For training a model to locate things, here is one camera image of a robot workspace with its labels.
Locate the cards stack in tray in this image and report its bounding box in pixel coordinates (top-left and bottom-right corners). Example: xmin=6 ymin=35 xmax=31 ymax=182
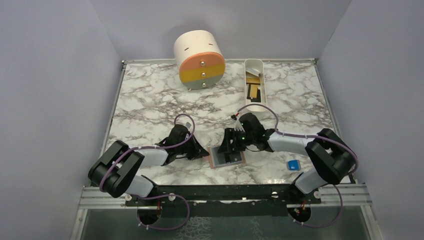
xmin=245 ymin=67 xmax=262 ymax=85

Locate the aluminium table frame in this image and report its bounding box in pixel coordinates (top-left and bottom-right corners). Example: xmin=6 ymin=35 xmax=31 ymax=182
xmin=71 ymin=56 xmax=382 ymax=240

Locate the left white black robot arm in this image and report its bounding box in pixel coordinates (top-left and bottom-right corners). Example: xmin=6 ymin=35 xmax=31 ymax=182
xmin=87 ymin=124 xmax=209 ymax=206

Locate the dark credit card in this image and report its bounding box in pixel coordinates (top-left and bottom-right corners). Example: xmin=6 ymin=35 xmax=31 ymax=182
xmin=210 ymin=146 xmax=226 ymax=168

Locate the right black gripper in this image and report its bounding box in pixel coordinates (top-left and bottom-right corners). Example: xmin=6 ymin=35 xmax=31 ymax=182
xmin=218 ymin=127 xmax=255 ymax=154

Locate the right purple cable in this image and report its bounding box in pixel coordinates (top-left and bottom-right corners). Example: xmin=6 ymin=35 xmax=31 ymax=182
xmin=231 ymin=103 xmax=360 ymax=229

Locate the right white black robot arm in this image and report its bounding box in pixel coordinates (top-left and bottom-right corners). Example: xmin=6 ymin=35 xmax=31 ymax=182
xmin=217 ymin=113 xmax=356 ymax=204

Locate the long white oval tray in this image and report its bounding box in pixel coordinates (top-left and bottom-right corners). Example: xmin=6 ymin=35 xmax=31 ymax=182
xmin=244 ymin=58 xmax=268 ymax=106

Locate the round drawer cabinet orange yellow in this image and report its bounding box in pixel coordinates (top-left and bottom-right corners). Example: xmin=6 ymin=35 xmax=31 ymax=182
xmin=173 ymin=30 xmax=226 ymax=90

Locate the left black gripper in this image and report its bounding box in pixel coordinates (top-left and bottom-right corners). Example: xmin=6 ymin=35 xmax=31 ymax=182
xmin=176 ymin=133 xmax=209 ymax=161

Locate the gold black striped card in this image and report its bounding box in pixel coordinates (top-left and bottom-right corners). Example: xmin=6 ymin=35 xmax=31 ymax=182
xmin=246 ymin=84 xmax=262 ymax=104

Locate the brown leather card holder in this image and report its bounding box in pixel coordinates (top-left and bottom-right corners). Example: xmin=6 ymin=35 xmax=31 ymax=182
xmin=208 ymin=146 xmax=246 ymax=169

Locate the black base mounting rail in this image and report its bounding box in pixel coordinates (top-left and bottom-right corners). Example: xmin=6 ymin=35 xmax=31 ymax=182
xmin=125 ymin=183 xmax=322 ymax=218

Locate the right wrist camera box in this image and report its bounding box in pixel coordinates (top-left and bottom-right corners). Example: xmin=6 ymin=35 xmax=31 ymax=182
xmin=234 ymin=120 xmax=245 ymax=132

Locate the small blue object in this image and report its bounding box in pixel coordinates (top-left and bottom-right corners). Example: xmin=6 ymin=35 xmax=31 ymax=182
xmin=287 ymin=159 xmax=302 ymax=171

